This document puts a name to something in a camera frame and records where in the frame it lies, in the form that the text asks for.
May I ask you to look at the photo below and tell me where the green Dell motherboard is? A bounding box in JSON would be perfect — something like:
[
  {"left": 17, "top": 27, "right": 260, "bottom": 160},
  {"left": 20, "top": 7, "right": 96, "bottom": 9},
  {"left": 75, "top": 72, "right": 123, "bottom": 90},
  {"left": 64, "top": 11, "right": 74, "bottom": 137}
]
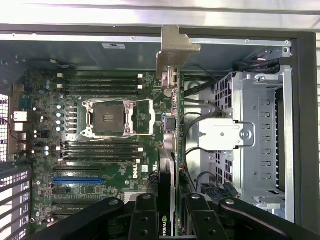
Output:
[{"left": 9, "top": 69, "right": 185, "bottom": 227}]

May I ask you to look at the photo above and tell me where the long black expansion slot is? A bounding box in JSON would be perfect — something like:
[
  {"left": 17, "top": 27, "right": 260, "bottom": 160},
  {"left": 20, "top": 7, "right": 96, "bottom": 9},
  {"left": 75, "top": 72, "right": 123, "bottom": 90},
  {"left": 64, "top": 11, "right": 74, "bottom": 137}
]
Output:
[
  {"left": 53, "top": 201, "right": 111, "bottom": 209},
  {"left": 53, "top": 212, "right": 83, "bottom": 219},
  {"left": 53, "top": 165, "right": 104, "bottom": 173}
]

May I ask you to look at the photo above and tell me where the black RAM slot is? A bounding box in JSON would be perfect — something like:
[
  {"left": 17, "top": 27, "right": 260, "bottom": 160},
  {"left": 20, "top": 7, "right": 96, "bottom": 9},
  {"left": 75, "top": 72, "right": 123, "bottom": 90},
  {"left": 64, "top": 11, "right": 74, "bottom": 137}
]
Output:
[
  {"left": 57, "top": 151, "right": 144, "bottom": 158},
  {"left": 57, "top": 141, "right": 144, "bottom": 147},
  {"left": 57, "top": 79, "right": 144, "bottom": 85},
  {"left": 57, "top": 89, "right": 144, "bottom": 96},
  {"left": 57, "top": 73, "right": 144, "bottom": 80},
  {"left": 57, "top": 156, "right": 144, "bottom": 163},
  {"left": 57, "top": 146, "right": 144, "bottom": 152},
  {"left": 57, "top": 84, "right": 144, "bottom": 91}
]

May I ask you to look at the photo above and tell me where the blue expansion slot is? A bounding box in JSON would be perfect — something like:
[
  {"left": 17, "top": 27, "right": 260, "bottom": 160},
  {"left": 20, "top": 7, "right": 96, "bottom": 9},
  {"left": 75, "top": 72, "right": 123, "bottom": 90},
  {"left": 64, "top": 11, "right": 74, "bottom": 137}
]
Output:
[{"left": 52, "top": 177, "right": 104, "bottom": 185}]

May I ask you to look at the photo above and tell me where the CPU socket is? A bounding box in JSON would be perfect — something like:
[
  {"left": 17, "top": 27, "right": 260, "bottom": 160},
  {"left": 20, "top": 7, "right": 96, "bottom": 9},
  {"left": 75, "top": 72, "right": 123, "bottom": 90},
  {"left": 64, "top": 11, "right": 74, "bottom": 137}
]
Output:
[{"left": 81, "top": 98, "right": 138, "bottom": 139}]

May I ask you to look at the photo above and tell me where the perforated metal drive cage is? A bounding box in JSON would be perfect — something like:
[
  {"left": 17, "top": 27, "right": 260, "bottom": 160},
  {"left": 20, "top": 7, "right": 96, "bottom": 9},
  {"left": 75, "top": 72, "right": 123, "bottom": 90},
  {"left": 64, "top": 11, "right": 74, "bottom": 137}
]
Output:
[{"left": 213, "top": 66, "right": 293, "bottom": 223}]

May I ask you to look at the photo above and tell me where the open dark grey PC case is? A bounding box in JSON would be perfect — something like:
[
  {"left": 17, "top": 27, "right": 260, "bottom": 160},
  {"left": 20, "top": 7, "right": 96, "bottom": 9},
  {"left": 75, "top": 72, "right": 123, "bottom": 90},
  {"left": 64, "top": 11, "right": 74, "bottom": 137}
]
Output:
[{"left": 0, "top": 23, "right": 317, "bottom": 240}]

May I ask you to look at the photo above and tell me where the silver metal bracket plate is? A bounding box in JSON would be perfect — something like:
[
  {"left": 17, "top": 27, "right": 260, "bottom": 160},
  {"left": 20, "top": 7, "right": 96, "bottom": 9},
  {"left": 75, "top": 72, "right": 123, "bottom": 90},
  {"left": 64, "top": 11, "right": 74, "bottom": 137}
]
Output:
[{"left": 198, "top": 117, "right": 255, "bottom": 151}]

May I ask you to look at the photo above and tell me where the black wire bundle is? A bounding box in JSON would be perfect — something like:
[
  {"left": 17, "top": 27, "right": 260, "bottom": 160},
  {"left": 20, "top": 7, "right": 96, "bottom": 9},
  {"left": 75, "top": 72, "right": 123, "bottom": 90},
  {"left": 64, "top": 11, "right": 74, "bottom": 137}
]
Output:
[{"left": 232, "top": 56, "right": 281, "bottom": 75}]

